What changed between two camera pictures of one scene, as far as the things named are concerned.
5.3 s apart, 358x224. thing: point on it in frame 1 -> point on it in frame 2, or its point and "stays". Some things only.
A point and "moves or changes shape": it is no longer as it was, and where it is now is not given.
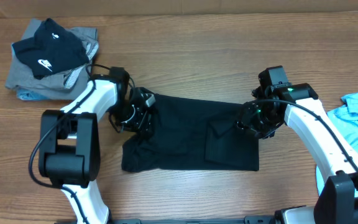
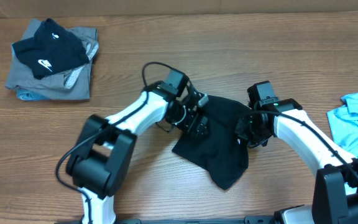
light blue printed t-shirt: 356,122 stays
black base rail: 247,219 stays
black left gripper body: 129,117 -> 184,119
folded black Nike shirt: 52,50 stays
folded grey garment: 70,84 stays
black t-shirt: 191,133 moves or changes shape
